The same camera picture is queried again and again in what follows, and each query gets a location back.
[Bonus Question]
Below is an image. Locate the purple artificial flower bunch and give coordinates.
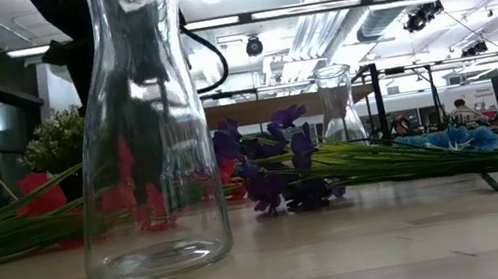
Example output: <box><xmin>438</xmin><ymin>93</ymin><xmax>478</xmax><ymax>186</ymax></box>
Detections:
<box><xmin>207</xmin><ymin>70</ymin><xmax>498</xmax><ymax>227</ymax></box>

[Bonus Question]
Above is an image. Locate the clear glass vase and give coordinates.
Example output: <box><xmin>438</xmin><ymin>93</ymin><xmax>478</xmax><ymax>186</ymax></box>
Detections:
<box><xmin>309</xmin><ymin>60</ymin><xmax>370</xmax><ymax>149</ymax></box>
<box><xmin>40</xmin><ymin>0</ymin><xmax>239</xmax><ymax>279</ymax></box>

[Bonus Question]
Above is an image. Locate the blue artificial flower bunch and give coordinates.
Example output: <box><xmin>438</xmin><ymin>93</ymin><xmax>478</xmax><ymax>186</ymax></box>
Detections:
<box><xmin>392</xmin><ymin>117</ymin><xmax>498</xmax><ymax>209</ymax></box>

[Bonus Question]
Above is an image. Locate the red artificial flower bunch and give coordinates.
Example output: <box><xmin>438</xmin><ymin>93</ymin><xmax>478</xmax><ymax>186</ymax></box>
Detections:
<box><xmin>0</xmin><ymin>115</ymin><xmax>255</xmax><ymax>269</ymax></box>

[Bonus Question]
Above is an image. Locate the wooden shelf with black legs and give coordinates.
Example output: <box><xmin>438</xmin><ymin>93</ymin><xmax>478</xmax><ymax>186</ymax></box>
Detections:
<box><xmin>199</xmin><ymin>64</ymin><xmax>392</xmax><ymax>171</ymax></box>

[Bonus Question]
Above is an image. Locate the person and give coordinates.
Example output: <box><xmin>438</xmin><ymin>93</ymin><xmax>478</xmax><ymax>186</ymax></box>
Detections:
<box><xmin>387</xmin><ymin>111</ymin><xmax>416</xmax><ymax>140</ymax></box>
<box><xmin>444</xmin><ymin>94</ymin><xmax>487</xmax><ymax>130</ymax></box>

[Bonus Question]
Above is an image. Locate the potted green white-flowered plant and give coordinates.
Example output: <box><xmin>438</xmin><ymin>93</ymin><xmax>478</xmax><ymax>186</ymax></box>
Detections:
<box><xmin>10</xmin><ymin>104</ymin><xmax>98</xmax><ymax>209</ymax></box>

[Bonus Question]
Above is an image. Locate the black ceiling light cluster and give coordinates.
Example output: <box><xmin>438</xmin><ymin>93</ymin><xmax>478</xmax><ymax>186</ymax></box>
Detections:
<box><xmin>399</xmin><ymin>0</ymin><xmax>448</xmax><ymax>35</ymax></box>

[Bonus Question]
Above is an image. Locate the black ceiling camera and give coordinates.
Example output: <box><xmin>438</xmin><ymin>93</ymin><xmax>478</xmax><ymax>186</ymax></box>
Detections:
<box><xmin>243</xmin><ymin>34</ymin><xmax>266</xmax><ymax>59</ymax></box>

